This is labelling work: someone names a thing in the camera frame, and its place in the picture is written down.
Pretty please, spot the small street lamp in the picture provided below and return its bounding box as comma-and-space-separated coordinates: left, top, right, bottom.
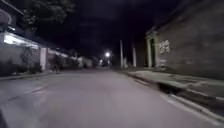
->
103, 50, 112, 59

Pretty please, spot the pale pole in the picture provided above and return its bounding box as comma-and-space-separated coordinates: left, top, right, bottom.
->
119, 39, 125, 69
131, 40, 138, 68

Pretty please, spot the grey asphalt road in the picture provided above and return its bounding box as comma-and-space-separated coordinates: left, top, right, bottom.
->
0, 68, 224, 128

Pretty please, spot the pale concrete sidewalk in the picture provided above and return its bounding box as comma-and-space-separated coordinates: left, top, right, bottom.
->
125, 68, 224, 116

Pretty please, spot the grey pavement strip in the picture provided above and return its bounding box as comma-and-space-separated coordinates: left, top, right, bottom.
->
0, 69, 58, 82

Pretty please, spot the grey wall with white lettering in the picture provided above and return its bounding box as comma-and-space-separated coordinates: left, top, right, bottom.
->
144, 0, 224, 81

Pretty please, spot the white boundary wall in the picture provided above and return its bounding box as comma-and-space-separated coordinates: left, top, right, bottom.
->
0, 30, 94, 76

